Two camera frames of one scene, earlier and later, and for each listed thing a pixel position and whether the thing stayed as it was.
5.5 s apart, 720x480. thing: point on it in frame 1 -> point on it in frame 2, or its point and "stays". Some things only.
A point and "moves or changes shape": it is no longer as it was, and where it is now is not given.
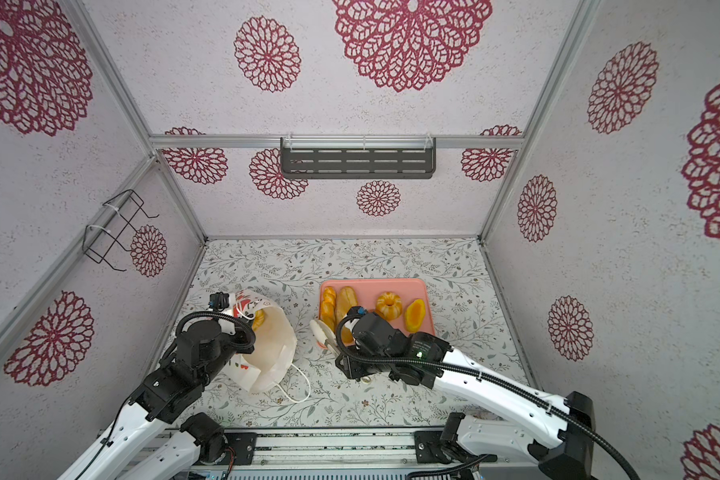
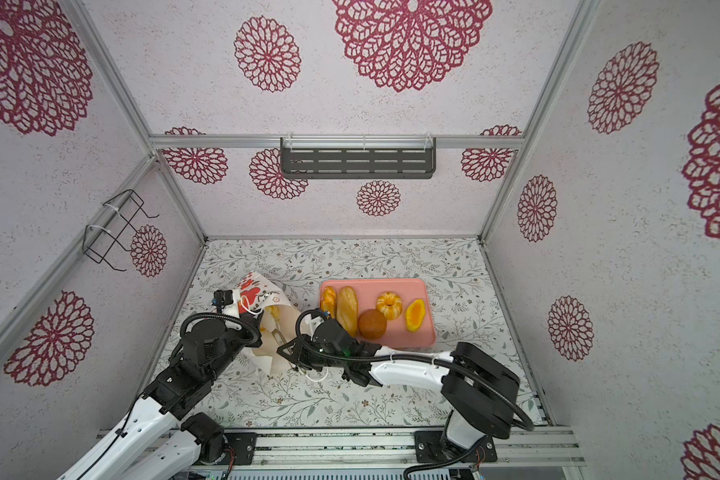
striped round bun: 389,305 stays
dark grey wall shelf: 358,157 stays
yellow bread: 258,319 moves or changes shape
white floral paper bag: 274,343 moves or changes shape
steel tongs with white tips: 320,329 moves or changes shape
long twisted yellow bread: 328,307 stays
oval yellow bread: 414,314 stays
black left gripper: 243,339 stays
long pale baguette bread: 346,300 stays
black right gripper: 350,369 -> 300,355
